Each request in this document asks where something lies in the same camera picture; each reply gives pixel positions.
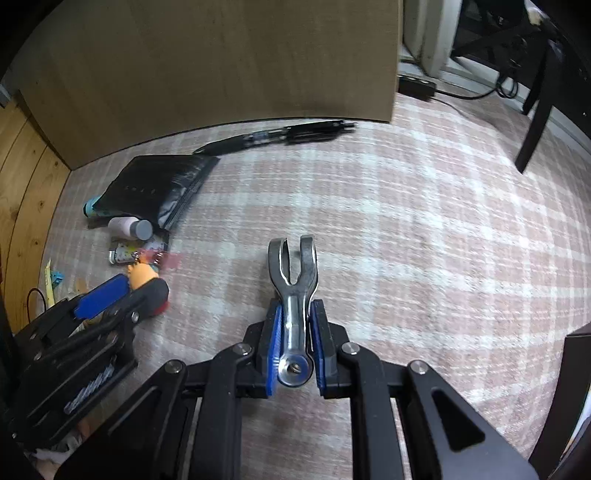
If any white cabinet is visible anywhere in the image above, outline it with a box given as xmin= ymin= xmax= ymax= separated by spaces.
xmin=401 ymin=0 xmax=463 ymax=78

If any plaid cloth desktop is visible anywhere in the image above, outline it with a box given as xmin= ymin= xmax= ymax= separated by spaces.
xmin=39 ymin=90 xmax=591 ymax=480

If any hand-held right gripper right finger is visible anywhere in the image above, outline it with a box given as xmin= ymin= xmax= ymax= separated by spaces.
xmin=310 ymin=299 xmax=541 ymax=480

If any black power cord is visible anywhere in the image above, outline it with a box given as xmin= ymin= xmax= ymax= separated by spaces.
xmin=434 ymin=69 xmax=525 ymax=101

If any black power strip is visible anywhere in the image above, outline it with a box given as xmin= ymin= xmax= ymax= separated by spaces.
xmin=396 ymin=74 xmax=437 ymax=101

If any silver forked metal tool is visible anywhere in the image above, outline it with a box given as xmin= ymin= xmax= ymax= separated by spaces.
xmin=268 ymin=234 xmax=320 ymax=387

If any small patterned tube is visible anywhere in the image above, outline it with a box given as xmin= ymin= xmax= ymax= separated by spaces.
xmin=108 ymin=247 xmax=140 ymax=265

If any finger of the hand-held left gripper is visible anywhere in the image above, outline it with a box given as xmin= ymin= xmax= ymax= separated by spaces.
xmin=41 ymin=274 xmax=131 ymax=333
xmin=69 ymin=278 xmax=170 ymax=352

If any yellow straw packet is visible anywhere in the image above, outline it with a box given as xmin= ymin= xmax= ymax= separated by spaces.
xmin=42 ymin=259 xmax=55 ymax=303

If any orange toy figure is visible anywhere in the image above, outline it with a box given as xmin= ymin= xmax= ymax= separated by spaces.
xmin=126 ymin=261 xmax=158 ymax=291

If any dark wooden furniture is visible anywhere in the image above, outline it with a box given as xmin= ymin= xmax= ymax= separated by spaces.
xmin=527 ymin=320 xmax=591 ymax=480

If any white bottle grey cap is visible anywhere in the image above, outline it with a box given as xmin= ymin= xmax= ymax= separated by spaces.
xmin=107 ymin=215 xmax=153 ymax=241

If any black chair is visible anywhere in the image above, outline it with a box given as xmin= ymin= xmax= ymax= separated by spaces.
xmin=514 ymin=39 xmax=570 ymax=175

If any black zip pouch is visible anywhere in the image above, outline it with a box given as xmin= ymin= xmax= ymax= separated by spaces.
xmin=90 ymin=154 xmax=221 ymax=232

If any brown cardboard box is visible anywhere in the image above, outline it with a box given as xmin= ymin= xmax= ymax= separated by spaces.
xmin=9 ymin=0 xmax=403 ymax=171

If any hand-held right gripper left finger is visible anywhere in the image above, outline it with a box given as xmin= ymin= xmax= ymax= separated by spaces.
xmin=55 ymin=298 xmax=283 ymax=480

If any colourful snack bar packet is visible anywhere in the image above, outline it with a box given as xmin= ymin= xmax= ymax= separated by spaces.
xmin=82 ymin=195 xmax=114 ymax=219

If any black pen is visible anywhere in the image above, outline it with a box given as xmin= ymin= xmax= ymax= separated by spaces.
xmin=193 ymin=119 xmax=358 ymax=155

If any black cable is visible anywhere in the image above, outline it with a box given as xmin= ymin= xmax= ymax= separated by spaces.
xmin=25 ymin=287 xmax=48 ymax=325

